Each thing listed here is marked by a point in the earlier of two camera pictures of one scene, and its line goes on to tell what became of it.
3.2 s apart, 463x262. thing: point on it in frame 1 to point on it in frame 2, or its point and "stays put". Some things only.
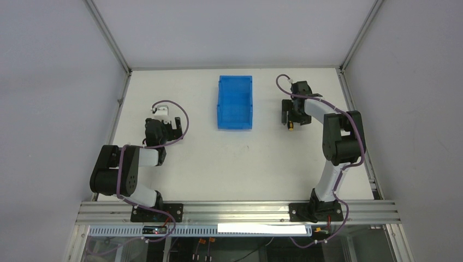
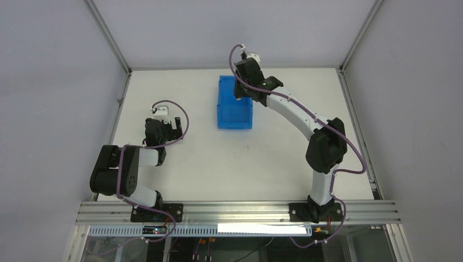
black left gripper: (173, 131) stays put
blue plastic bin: (235, 103) stays put
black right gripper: (289, 111) to (239, 88)
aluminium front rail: (239, 213) stays put
